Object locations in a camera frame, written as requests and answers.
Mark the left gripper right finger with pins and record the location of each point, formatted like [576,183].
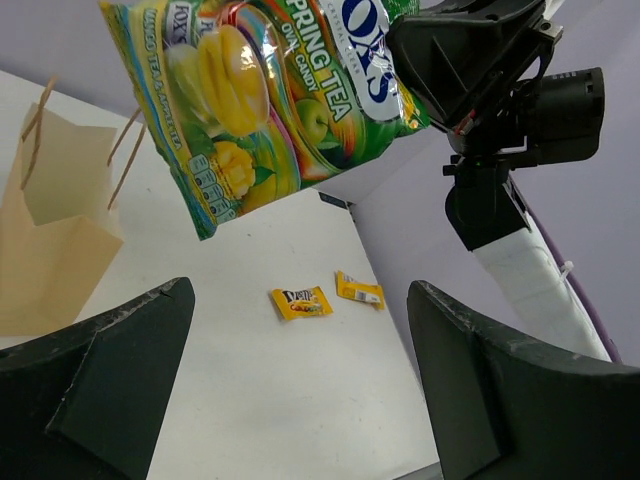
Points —
[505,405]

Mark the yellow M&M's packet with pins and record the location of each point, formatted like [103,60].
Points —
[305,303]

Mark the green Fox's candy bag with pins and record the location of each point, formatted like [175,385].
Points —
[251,101]

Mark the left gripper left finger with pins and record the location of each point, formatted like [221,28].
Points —
[88,401]

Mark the brown paper bag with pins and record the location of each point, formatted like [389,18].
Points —
[60,229]

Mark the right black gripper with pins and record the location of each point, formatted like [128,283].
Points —
[472,64]

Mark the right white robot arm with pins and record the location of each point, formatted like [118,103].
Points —
[559,123]

